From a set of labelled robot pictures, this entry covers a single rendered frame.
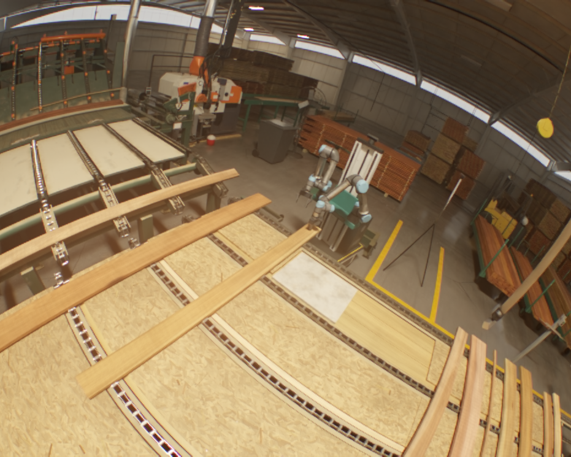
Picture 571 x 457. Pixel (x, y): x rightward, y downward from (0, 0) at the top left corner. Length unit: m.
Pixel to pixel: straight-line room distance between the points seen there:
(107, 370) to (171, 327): 0.48
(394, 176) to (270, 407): 6.28
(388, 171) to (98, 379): 6.86
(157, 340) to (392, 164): 6.43
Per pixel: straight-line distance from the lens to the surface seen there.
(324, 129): 7.44
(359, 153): 2.94
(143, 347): 1.55
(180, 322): 1.61
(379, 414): 1.78
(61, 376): 1.70
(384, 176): 6.98
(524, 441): 2.96
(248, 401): 1.49
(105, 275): 1.91
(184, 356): 1.55
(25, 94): 6.64
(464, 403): 2.30
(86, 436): 1.57
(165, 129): 4.79
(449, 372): 2.30
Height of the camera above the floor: 2.27
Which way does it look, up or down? 35 degrees down
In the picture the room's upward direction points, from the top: 19 degrees clockwise
